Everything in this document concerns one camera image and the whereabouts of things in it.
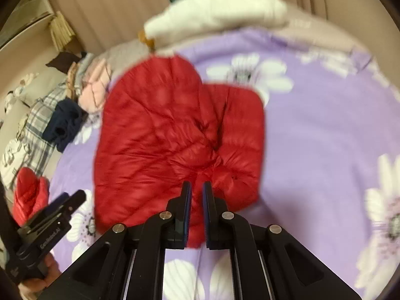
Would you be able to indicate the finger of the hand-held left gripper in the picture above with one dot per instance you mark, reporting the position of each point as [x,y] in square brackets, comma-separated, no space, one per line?
[76,198]
[57,200]

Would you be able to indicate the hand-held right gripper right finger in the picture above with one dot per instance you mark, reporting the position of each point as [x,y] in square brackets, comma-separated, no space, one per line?
[206,212]

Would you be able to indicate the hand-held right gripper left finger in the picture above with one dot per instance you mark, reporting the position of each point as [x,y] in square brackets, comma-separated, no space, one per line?
[188,212]

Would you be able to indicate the red down jacket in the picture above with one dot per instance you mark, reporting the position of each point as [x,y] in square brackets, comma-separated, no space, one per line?
[156,131]

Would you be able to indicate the person's left hand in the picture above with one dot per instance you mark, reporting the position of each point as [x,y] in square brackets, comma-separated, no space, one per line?
[51,264]

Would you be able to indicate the small red down garment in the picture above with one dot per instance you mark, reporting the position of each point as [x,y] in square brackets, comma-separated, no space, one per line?
[29,193]

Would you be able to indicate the white printed pillow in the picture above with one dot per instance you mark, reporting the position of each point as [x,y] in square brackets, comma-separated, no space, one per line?
[11,154]

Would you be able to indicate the plaid cloth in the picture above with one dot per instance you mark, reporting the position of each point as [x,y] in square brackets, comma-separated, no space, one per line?
[37,131]

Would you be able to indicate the navy garment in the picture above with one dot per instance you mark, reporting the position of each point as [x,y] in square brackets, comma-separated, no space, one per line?
[65,118]

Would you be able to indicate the folded light blue garment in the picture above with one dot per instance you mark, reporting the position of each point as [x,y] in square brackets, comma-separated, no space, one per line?
[83,67]

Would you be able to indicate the purple floral bed sheet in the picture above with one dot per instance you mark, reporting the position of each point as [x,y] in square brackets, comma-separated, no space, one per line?
[312,131]

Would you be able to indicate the dark brown cloth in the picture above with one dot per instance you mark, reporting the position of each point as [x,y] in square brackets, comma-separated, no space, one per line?
[65,61]

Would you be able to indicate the straw-coloured bundle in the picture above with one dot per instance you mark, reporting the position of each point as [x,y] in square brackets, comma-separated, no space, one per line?
[62,31]

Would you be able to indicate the beige curtain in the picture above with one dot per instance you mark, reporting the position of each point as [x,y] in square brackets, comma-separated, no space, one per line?
[109,6]

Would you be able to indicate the white plush toy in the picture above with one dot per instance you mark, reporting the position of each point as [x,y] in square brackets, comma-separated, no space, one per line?
[218,9]

